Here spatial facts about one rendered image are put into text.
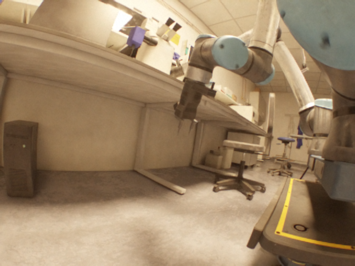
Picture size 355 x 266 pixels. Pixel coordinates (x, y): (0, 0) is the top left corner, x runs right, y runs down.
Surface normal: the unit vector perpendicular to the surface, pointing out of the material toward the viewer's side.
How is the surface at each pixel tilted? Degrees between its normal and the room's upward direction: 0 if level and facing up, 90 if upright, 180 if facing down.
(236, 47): 114
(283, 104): 90
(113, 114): 90
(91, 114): 90
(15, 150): 90
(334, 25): 99
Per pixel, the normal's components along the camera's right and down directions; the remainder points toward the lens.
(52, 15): 0.73, 0.04
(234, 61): 0.19, 0.44
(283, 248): -0.69, -0.11
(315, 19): -0.92, -0.05
